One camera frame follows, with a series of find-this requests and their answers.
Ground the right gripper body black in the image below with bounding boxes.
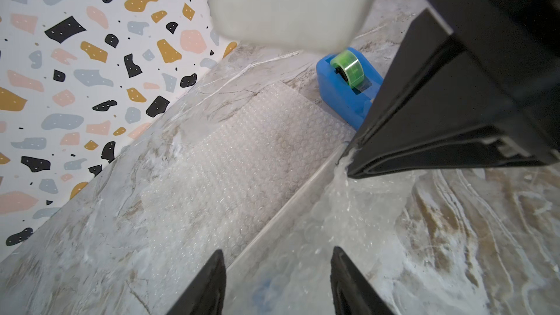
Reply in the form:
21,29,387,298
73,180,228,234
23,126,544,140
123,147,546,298
427,0,559,158

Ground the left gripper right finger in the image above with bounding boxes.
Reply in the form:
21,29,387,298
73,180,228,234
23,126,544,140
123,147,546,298
330,246,394,315

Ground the clear glass wine bottle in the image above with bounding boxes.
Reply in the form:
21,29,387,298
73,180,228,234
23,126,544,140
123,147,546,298
220,143,395,315

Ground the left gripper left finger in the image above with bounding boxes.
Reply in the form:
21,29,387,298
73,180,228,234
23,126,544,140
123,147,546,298
167,249,227,315

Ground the clear bubble wrap sheet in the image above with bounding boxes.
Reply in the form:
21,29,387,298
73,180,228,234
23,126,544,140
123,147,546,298
141,83,416,314

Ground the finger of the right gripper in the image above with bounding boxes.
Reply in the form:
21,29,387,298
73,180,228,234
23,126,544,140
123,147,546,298
348,10,559,179

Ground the blue tape dispenser green roll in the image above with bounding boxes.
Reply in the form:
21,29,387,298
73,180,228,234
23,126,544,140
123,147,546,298
316,48,384,130

